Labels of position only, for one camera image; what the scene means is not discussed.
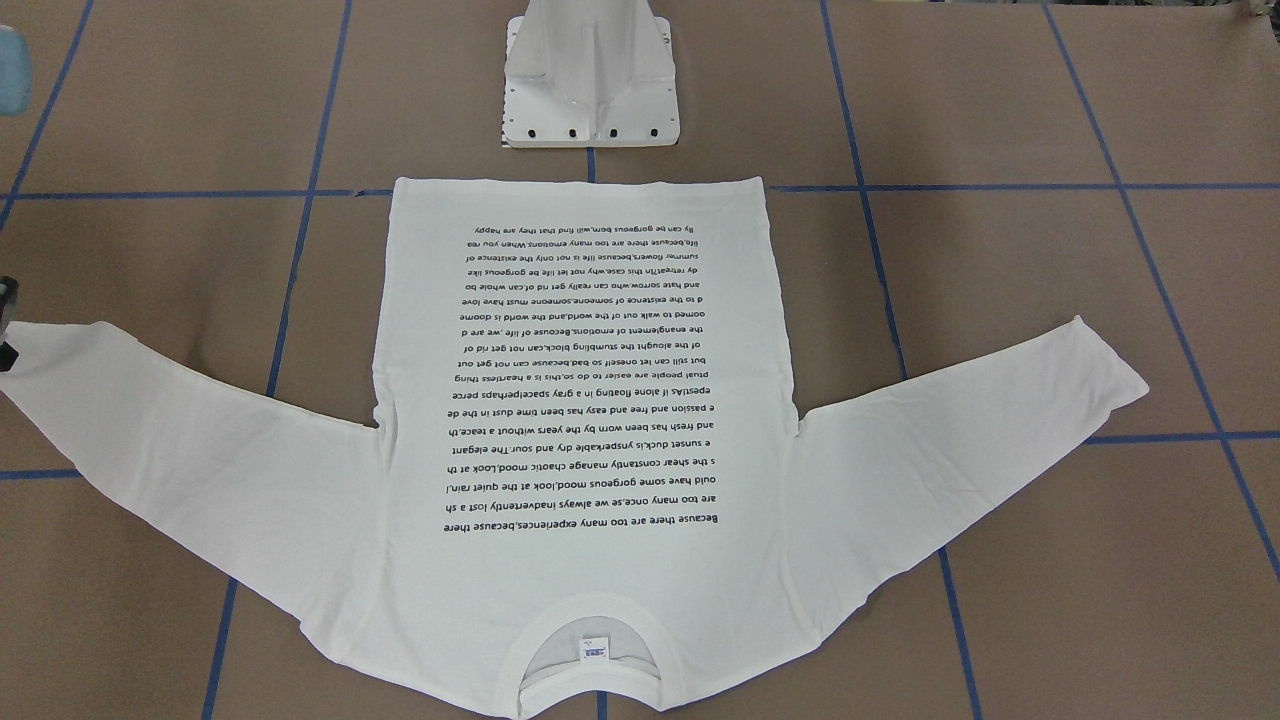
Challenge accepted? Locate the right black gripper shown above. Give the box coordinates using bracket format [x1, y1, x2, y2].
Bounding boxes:
[0, 275, 20, 373]

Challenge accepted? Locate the white long sleeve printed shirt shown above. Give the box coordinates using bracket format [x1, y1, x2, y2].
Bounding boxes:
[3, 178, 1148, 719]

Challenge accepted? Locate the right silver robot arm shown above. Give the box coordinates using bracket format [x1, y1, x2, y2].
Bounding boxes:
[1, 26, 32, 373]

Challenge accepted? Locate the white camera mast pedestal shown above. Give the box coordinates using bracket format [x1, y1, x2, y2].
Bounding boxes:
[502, 1, 681, 149]

